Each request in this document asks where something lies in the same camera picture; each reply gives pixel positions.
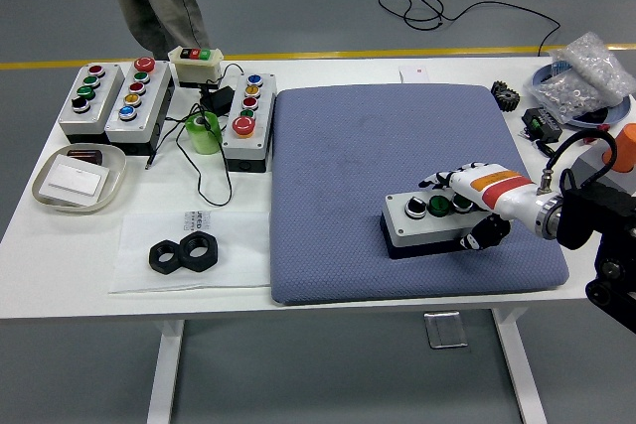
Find small black hex nut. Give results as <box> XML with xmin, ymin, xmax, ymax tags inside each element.
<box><xmin>148</xmin><ymin>239</ymin><xmax>186</xmax><ymax>275</ymax></box>

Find grey box orange button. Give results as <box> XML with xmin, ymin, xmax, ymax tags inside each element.
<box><xmin>570</xmin><ymin>123</ymin><xmax>636</xmax><ymax>187</ymax></box>

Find metal floor plate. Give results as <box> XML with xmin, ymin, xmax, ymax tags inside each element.
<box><xmin>423</xmin><ymin>311</ymin><xmax>470</xmax><ymax>350</ymax></box>

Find grey control box black knob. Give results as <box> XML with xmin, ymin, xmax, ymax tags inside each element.
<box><xmin>58</xmin><ymin>63</ymin><xmax>125</xmax><ymax>145</ymax></box>

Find black module green terminals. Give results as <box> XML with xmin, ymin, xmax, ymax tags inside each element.
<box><xmin>520</xmin><ymin>106</ymin><xmax>564</xmax><ymax>143</ymax></box>

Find dark brown small block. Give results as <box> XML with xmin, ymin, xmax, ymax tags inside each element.
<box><xmin>67</xmin><ymin>147</ymin><xmax>104</xmax><ymax>166</ymax></box>

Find black metal gear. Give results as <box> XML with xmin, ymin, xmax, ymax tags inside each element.
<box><xmin>490</xmin><ymin>79</ymin><xmax>522</xmax><ymax>112</ymax></box>

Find clear bag of washers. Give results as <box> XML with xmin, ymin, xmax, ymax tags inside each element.
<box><xmin>528</xmin><ymin>69</ymin><xmax>612</xmax><ymax>125</ymax></box>

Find small red clip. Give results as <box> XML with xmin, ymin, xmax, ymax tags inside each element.
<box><xmin>583</xmin><ymin>125</ymin><xmax>611</xmax><ymax>146</ymax></box>

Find black power adapter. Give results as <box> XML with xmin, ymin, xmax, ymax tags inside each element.
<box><xmin>198</xmin><ymin>85</ymin><xmax>235</xmax><ymax>115</ymax></box>

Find grey four-button control box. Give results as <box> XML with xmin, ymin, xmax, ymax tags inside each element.
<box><xmin>380</xmin><ymin>190</ymin><xmax>498</xmax><ymax>260</ymax></box>

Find large black hex nut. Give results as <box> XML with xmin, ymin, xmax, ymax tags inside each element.
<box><xmin>178</xmin><ymin>230</ymin><xmax>222</xmax><ymax>274</ymax></box>

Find white oval tray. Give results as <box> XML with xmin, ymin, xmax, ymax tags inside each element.
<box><xmin>31</xmin><ymin>144</ymin><xmax>129</xmax><ymax>215</ymax></box>

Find black floor cable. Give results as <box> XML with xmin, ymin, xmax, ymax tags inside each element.
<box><xmin>378</xmin><ymin>0</ymin><xmax>562</xmax><ymax>57</ymax></box>

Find white card red mark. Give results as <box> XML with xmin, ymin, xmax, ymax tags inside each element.
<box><xmin>397</xmin><ymin>65</ymin><xmax>430</xmax><ymax>84</ymax></box>

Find blue round plate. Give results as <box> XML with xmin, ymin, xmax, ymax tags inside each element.
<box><xmin>530</xmin><ymin>62</ymin><xmax>632</xmax><ymax>129</ymax></box>

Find white table leg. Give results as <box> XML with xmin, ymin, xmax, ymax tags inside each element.
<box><xmin>489</xmin><ymin>308</ymin><xmax>548</xmax><ymax>424</ymax></box>
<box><xmin>147</xmin><ymin>319</ymin><xmax>186</xmax><ymax>424</ymax></box>

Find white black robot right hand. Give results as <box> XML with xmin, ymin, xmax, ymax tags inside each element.
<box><xmin>416</xmin><ymin>161</ymin><xmax>548</xmax><ymax>251</ymax></box>

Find thin black adapter cord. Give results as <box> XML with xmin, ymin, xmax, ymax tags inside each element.
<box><xmin>144</xmin><ymin>64</ymin><xmax>244</xmax><ymax>208</ymax></box>

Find green tape roll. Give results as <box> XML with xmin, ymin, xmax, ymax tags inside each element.
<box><xmin>185</xmin><ymin>111</ymin><xmax>223</xmax><ymax>156</ymax></box>

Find blue-grey padded mat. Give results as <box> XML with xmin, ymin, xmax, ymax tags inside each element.
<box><xmin>269</xmin><ymin>83</ymin><xmax>571</xmax><ymax>306</ymax></box>

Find bubble wrap bag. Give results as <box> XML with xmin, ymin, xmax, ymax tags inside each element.
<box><xmin>549</xmin><ymin>31</ymin><xmax>636</xmax><ymax>107</ymax></box>

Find grey five-button box short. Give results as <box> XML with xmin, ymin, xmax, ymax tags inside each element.
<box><xmin>221</xmin><ymin>71</ymin><xmax>278</xmax><ymax>175</ymax></box>

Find cream three-button switch box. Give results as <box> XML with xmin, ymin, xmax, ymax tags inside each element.
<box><xmin>167</xmin><ymin>46</ymin><xmax>226</xmax><ymax>90</ymax></box>

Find grey five-button box long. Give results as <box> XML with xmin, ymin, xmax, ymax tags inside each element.
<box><xmin>103</xmin><ymin>57</ymin><xmax>174</xmax><ymax>156</ymax></box>

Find white wall switch plate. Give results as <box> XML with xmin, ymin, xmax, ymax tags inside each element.
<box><xmin>40</xmin><ymin>153</ymin><xmax>111</xmax><ymax>207</ymax></box>

